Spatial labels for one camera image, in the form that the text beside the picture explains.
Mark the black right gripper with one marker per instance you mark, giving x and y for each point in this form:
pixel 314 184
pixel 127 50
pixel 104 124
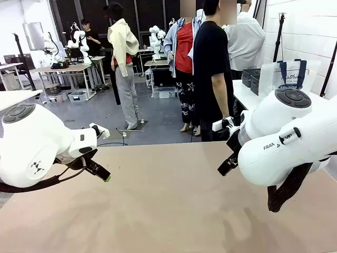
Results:
pixel 234 143

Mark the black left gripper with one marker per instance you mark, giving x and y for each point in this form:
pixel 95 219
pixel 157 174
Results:
pixel 76 163

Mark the person's right forearm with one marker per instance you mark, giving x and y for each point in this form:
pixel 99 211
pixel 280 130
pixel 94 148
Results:
pixel 219 92

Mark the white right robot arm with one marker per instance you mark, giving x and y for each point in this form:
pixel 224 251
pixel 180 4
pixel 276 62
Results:
pixel 276 158

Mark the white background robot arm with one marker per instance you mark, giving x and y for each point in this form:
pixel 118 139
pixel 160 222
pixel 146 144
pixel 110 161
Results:
pixel 79 42
pixel 156 39

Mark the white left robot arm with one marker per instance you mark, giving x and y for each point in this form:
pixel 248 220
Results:
pixel 26 142

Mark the clear plastic storage bin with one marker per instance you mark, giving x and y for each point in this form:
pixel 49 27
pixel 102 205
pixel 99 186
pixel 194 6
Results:
pixel 164 92
pixel 77 96

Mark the dark storage crate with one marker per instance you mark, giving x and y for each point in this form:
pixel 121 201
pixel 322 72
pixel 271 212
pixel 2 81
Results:
pixel 52 89

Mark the white computer tower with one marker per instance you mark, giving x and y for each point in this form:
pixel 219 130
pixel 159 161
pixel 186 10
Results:
pixel 148 77

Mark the brown top background table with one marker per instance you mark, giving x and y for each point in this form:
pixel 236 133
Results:
pixel 65 69

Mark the person in black t-shirt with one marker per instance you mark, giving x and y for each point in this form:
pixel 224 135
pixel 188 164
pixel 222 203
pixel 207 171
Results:
pixel 210 52

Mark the small background table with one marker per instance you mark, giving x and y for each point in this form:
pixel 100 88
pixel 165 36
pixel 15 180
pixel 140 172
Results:
pixel 158 63

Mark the person in white shirt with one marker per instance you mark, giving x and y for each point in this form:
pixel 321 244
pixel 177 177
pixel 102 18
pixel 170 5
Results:
pixel 245 39

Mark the background person in black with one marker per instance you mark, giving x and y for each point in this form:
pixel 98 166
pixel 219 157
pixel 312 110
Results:
pixel 90 39

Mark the black tripod stand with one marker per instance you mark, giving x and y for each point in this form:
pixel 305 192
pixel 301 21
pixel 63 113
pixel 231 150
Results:
pixel 23 60

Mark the black slanted tripod leg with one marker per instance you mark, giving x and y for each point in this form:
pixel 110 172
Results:
pixel 329 71

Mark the black light stand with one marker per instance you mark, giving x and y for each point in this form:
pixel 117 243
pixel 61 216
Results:
pixel 279 37

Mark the silver reflective panel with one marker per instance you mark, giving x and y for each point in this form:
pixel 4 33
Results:
pixel 33 35

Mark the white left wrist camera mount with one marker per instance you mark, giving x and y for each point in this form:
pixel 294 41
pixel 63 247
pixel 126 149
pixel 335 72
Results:
pixel 101 131

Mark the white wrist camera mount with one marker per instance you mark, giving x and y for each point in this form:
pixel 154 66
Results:
pixel 221 125
pixel 101 131

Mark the metal mannequin base plate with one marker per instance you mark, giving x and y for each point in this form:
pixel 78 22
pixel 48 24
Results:
pixel 117 134

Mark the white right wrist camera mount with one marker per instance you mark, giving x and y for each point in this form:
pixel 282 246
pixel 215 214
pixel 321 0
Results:
pixel 221 125

